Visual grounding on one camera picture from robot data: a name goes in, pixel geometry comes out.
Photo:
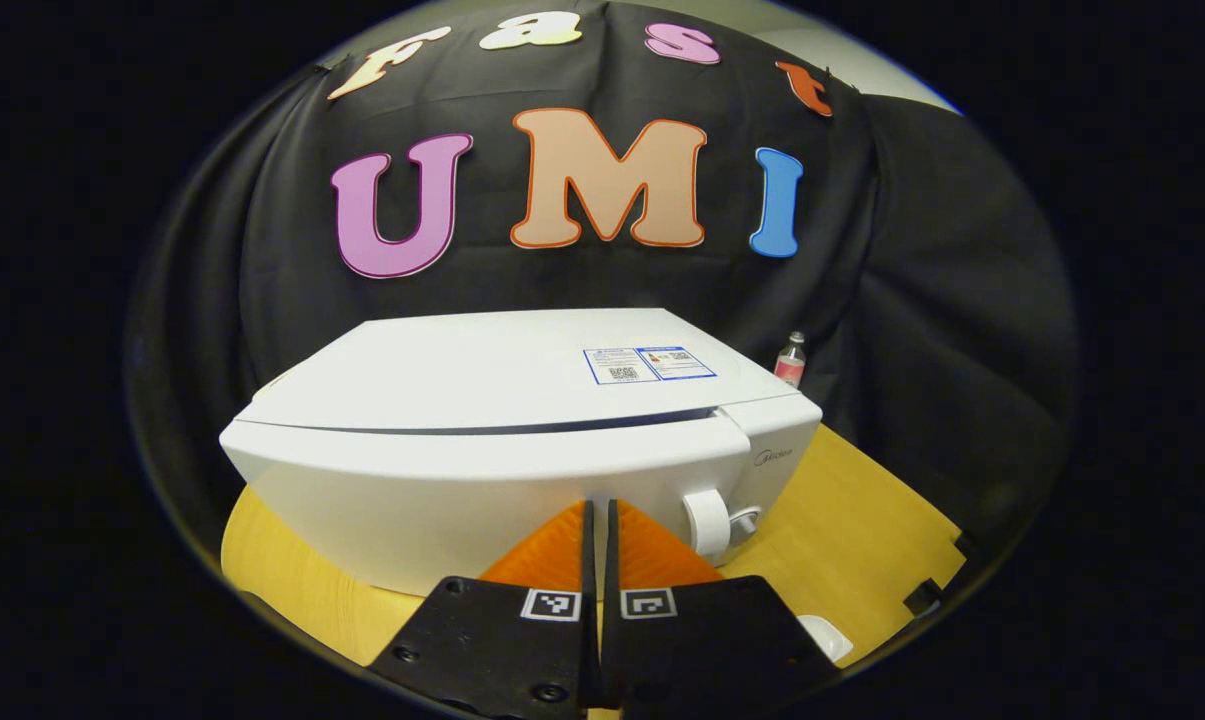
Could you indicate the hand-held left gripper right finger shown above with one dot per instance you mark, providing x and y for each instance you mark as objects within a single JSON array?
[{"x": 702, "y": 650}]

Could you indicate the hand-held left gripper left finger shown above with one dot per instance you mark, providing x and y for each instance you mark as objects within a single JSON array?
[{"x": 492, "y": 650}]

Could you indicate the white square plate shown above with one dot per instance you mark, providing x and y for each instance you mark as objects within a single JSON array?
[{"x": 830, "y": 635}]

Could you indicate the white microwave oven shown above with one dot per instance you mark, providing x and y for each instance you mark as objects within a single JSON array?
[{"x": 462, "y": 470}]

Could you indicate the small bottle with pink label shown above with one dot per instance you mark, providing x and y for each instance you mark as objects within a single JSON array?
[{"x": 790, "y": 365}]

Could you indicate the black backdrop cloth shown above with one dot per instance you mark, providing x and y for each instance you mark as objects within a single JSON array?
[{"x": 912, "y": 300}]

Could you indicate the black table edge bracket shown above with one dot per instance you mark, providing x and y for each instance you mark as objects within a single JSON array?
[{"x": 922, "y": 598}]

